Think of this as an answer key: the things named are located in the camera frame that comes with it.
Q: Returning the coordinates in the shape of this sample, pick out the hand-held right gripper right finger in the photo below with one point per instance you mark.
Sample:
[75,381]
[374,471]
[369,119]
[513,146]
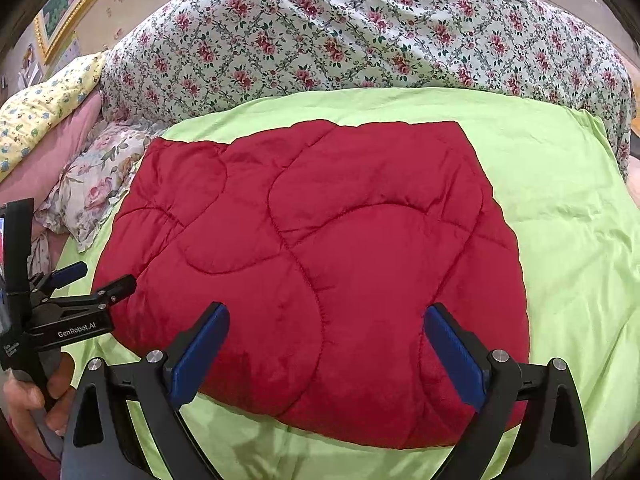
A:
[457,355]

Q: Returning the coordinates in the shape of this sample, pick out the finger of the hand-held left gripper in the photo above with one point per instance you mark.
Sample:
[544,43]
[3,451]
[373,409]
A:
[112,290]
[67,274]

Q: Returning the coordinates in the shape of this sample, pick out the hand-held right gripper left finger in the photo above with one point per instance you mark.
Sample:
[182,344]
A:
[200,355]

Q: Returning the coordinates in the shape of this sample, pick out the red quilted jacket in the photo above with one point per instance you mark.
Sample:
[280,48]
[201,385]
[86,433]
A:
[320,270]

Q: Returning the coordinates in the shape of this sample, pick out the person's left forearm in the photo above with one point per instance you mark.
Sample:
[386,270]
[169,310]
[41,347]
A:
[35,455]

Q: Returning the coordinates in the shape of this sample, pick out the person's left hand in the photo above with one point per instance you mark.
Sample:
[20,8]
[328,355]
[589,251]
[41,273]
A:
[35,400]

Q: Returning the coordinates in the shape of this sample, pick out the large floral ruffled pillow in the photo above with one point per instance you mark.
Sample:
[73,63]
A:
[95,190]

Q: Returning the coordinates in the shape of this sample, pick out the pink pillow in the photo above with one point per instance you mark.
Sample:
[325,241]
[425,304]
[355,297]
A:
[55,150]

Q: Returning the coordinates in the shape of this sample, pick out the yellow floral pillow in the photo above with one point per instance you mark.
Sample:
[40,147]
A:
[40,110]

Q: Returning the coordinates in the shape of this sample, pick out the light green bed sheet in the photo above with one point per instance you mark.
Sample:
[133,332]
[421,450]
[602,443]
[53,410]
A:
[565,210]

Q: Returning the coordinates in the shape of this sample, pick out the gold framed picture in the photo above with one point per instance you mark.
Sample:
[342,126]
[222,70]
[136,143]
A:
[70,0]

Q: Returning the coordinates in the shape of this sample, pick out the rose lattice floral quilt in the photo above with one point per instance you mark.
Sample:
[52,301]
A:
[380,35]

